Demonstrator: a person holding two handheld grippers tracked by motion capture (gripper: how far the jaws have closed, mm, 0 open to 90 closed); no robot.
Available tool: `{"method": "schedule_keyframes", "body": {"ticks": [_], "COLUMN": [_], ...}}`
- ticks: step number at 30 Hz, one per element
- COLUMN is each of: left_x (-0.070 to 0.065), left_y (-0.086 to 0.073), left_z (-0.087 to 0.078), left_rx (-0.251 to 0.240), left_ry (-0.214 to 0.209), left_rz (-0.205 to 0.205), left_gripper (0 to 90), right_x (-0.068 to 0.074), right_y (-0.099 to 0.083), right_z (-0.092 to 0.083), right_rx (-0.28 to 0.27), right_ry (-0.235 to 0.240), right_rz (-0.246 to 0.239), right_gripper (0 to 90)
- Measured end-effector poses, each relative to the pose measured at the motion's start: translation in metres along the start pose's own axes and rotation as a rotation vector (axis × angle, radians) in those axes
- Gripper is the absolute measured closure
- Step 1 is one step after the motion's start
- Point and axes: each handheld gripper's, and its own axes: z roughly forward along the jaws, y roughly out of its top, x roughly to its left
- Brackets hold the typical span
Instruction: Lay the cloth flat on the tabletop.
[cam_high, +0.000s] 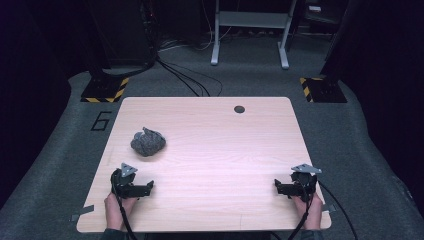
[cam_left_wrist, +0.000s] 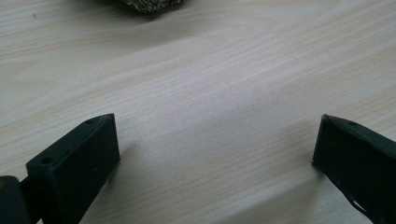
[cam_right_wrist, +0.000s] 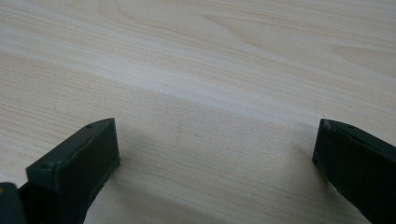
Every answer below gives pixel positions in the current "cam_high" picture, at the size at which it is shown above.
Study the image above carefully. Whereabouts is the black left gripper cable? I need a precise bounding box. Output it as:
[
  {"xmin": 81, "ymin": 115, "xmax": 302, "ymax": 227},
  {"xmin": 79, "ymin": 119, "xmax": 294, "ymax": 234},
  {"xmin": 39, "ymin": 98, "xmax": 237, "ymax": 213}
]
[{"xmin": 110, "ymin": 168, "xmax": 140, "ymax": 240}]

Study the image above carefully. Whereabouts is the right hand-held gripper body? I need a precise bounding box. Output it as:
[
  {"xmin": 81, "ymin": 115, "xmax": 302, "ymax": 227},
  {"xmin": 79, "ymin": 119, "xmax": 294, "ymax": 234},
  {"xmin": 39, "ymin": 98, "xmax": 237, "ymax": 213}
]
[{"xmin": 288, "ymin": 163, "xmax": 323, "ymax": 203}]

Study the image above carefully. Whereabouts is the black yellow striped base plate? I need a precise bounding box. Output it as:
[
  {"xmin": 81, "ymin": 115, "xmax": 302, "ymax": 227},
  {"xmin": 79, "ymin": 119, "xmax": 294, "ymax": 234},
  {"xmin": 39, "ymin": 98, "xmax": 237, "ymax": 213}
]
[
  {"xmin": 298, "ymin": 76, "xmax": 348, "ymax": 104},
  {"xmin": 80, "ymin": 76, "xmax": 130, "ymax": 104}
]

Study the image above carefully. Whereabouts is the person's left hand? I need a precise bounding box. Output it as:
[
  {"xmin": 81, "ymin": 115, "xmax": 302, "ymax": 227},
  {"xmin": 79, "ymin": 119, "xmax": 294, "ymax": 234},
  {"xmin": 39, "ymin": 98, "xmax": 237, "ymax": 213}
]
[{"xmin": 103, "ymin": 192, "xmax": 138, "ymax": 231}]

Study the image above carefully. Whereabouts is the grey speckled cloth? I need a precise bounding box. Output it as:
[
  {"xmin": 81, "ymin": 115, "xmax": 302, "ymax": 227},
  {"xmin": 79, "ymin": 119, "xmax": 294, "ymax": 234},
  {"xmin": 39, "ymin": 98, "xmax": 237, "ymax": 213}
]
[{"xmin": 129, "ymin": 126, "xmax": 167, "ymax": 158}]

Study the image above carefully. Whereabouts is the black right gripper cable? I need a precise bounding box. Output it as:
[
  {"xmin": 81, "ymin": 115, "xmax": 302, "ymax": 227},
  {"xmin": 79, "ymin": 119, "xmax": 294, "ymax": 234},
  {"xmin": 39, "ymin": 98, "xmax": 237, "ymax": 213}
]
[
  {"xmin": 315, "ymin": 180, "xmax": 359, "ymax": 240},
  {"xmin": 287, "ymin": 193, "xmax": 315, "ymax": 240}
]

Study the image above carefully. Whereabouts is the black floor cable bundle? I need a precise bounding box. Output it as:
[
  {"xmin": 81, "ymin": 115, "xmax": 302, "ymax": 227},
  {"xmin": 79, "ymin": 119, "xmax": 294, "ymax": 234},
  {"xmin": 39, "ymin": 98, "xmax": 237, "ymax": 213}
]
[{"xmin": 155, "ymin": 54, "xmax": 224, "ymax": 98}]

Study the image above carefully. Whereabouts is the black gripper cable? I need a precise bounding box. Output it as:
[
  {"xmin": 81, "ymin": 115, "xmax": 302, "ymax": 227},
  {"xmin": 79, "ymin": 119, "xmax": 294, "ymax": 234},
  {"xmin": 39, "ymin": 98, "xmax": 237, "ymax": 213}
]
[
  {"xmin": 287, "ymin": 193, "xmax": 315, "ymax": 240},
  {"xmin": 110, "ymin": 168, "xmax": 140, "ymax": 240},
  {"xmin": 315, "ymin": 180, "xmax": 359, "ymax": 240}
]

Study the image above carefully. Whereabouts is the person's right hand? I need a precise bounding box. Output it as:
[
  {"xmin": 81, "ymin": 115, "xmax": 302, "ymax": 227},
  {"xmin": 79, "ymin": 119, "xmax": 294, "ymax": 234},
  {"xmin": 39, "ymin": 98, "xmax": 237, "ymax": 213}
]
[{"xmin": 292, "ymin": 194, "xmax": 324, "ymax": 231}]

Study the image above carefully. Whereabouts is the white metal stand frame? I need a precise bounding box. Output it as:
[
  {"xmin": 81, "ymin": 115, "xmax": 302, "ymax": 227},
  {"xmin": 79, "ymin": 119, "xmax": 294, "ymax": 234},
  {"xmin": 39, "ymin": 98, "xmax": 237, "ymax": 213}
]
[{"xmin": 210, "ymin": 0, "xmax": 298, "ymax": 71}]

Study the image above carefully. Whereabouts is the black curtain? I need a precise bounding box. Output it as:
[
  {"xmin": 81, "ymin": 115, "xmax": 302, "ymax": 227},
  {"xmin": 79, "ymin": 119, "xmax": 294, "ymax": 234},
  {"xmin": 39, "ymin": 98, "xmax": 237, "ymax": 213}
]
[
  {"xmin": 0, "ymin": 0, "xmax": 93, "ymax": 209},
  {"xmin": 319, "ymin": 0, "xmax": 424, "ymax": 219}
]

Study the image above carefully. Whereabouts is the dark equipment cabinet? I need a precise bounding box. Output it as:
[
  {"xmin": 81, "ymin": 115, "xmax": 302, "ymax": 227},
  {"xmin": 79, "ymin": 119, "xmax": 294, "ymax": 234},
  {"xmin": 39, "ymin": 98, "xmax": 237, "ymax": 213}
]
[{"xmin": 83, "ymin": 0, "xmax": 158, "ymax": 69}]

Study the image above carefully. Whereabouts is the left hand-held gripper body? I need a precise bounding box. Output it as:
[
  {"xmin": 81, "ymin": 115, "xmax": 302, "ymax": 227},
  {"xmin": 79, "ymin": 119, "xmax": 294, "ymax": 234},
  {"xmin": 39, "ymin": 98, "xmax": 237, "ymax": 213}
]
[{"xmin": 110, "ymin": 162, "xmax": 143, "ymax": 200}]

